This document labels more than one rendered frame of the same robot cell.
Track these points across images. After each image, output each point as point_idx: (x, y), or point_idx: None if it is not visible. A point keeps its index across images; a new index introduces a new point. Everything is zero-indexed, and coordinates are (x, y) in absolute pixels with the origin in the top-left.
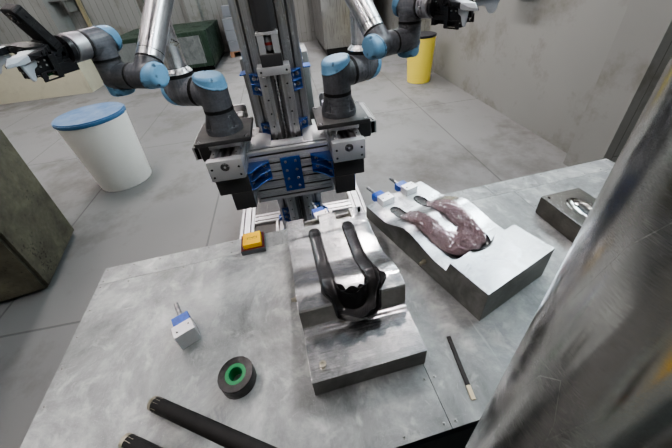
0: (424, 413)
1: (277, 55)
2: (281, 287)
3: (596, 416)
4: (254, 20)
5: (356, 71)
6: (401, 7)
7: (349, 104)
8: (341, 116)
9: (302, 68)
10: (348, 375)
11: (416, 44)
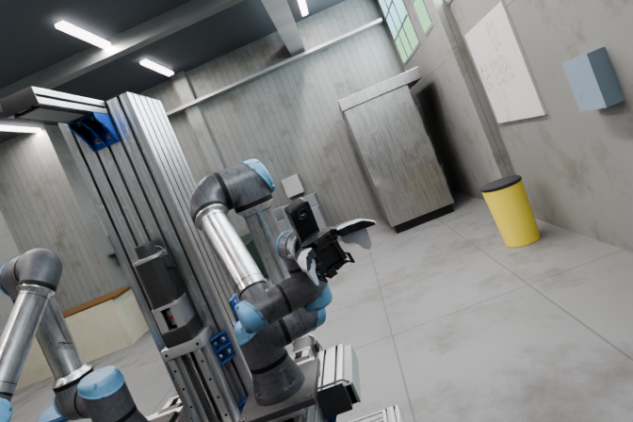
0: None
1: (182, 329)
2: None
3: None
4: (149, 297)
5: (282, 329)
6: (282, 254)
7: (285, 377)
8: (273, 399)
9: (229, 331)
10: None
11: (318, 292)
